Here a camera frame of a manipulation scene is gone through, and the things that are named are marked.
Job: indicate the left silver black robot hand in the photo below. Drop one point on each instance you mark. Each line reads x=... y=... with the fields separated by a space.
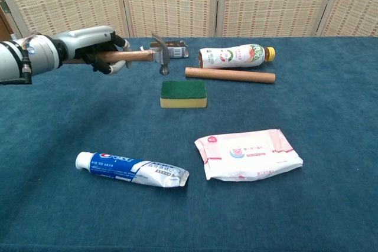
x=88 y=47

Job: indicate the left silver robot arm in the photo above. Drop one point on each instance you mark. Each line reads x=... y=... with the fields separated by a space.
x=26 y=57

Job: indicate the green yellow sponge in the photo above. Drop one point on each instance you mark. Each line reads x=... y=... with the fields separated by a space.
x=183 y=94

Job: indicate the black white small carton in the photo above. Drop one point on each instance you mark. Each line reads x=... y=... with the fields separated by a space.
x=177 y=49

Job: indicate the woven bamboo folding screen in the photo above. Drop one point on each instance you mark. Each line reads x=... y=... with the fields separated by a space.
x=189 y=1

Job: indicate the blue white toothpaste tube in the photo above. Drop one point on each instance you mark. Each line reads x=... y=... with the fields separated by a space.
x=133 y=169

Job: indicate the wooden cylinder rod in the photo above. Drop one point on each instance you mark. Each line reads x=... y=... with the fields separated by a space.
x=230 y=75

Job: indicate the blue table cloth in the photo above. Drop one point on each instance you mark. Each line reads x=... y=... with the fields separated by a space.
x=189 y=151

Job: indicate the white drink bottle yellow cap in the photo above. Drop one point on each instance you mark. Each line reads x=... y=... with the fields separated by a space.
x=236 y=56

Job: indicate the white pink wet wipes pack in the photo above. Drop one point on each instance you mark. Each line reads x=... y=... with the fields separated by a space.
x=248 y=154

